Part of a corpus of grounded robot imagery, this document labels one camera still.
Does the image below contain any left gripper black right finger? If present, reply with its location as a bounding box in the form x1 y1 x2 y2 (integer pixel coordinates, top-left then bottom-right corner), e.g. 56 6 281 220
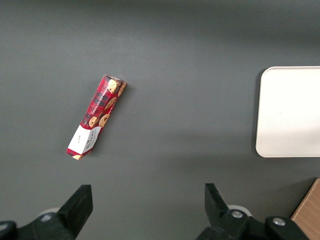
196 183 311 240

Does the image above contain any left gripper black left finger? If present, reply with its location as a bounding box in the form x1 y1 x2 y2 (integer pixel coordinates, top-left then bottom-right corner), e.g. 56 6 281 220
0 184 94 240

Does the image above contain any white tray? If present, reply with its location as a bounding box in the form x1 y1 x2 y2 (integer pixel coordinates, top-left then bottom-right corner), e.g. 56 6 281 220
255 66 320 158

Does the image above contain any red tartan cookie box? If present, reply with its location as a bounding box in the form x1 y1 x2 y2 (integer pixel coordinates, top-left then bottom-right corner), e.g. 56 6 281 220
65 74 128 161

